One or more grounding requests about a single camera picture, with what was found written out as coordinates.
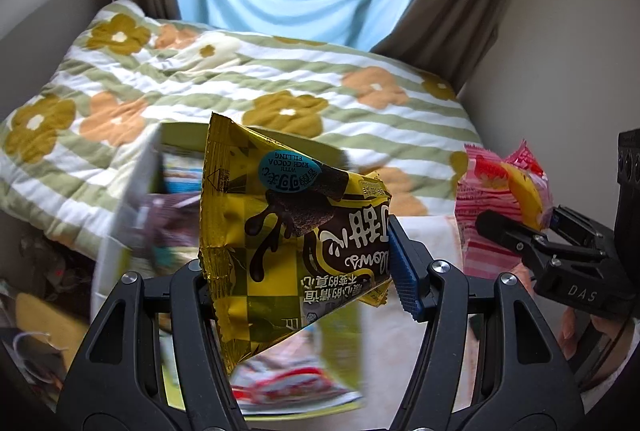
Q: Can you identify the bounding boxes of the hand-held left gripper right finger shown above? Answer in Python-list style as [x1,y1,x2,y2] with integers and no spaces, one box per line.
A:
[387,215,587,431]

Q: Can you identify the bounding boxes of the pink striped snack packet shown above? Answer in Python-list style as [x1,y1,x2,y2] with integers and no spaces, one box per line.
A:
[454,140,554,280]

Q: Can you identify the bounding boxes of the blue white snack packet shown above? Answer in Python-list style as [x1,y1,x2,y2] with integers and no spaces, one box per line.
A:
[161,150,207,197]

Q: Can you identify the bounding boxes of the floral striped blanket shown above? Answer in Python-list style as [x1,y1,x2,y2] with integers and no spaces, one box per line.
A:
[0,0,484,258]

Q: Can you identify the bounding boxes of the pink plastic bag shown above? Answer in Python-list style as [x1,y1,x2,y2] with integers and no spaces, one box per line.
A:
[362,214,591,417]

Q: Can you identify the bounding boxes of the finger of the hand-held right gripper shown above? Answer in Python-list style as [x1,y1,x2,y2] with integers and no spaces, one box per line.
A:
[549,205,612,250]
[474,209,602,273]

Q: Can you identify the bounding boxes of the purple snack packet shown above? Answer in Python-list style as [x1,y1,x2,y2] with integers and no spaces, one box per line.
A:
[132,191,203,274]

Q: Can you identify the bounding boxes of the gold chocolate snack packet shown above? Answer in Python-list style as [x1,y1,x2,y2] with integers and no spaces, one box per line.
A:
[198,111,394,378]

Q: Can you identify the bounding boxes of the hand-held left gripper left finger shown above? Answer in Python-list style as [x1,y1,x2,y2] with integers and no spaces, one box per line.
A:
[56,258,247,431]

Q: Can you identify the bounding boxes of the red white snack packet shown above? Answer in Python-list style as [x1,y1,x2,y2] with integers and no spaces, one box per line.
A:
[231,346,364,414]

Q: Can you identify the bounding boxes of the yellow bear print box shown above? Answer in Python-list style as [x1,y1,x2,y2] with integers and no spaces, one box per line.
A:
[92,121,367,415]

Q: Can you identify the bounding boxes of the floor clutter pile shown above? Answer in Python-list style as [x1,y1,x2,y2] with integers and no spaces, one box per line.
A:
[0,231,99,412]

